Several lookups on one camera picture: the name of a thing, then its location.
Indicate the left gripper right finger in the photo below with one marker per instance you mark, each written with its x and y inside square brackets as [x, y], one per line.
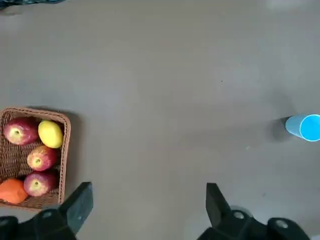
[217, 210]

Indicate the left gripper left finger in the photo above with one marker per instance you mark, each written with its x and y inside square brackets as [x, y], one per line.
[75, 207]

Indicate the blue plastic cup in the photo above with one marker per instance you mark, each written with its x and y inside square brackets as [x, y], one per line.
[295, 125]

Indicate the red apple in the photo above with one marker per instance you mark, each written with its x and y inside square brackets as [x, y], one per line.
[38, 183]
[41, 158]
[20, 131]

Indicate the orange fruit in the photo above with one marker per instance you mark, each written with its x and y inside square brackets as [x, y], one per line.
[12, 191]

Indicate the brown wicker basket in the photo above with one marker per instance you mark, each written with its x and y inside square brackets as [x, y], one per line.
[15, 160]

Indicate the yellow lemon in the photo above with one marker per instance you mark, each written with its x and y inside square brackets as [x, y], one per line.
[51, 133]

